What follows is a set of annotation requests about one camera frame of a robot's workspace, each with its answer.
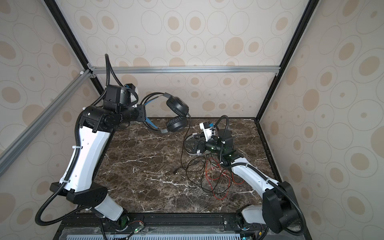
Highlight black blue headphones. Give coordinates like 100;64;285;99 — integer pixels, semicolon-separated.
140;92;190;134

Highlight black corner post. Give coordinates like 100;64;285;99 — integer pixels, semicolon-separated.
44;0;106;100
255;0;319;124

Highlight horizontal aluminium rail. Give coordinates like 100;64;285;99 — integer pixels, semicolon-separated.
87;65;281;75

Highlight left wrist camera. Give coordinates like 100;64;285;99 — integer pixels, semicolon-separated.
124;84;138;99

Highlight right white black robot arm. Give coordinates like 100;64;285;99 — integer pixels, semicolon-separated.
183;115;308;236

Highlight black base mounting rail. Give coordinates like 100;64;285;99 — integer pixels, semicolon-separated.
54;213;310;240

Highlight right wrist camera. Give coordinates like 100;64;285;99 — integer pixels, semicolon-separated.
200;122;215;142

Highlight left black corner post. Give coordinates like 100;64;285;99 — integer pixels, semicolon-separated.
44;0;106;100

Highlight diagonal aluminium rail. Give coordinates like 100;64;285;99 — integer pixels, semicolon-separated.
1;70;91;175

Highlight white black headphones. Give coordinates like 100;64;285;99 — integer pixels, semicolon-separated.
184;132;206;156

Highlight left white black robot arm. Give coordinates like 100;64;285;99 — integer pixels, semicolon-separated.
35;55;147;231

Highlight right black corner post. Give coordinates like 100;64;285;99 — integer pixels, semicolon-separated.
255;0;319;124

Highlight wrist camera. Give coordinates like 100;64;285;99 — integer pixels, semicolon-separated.
124;84;138;99
200;122;215;142

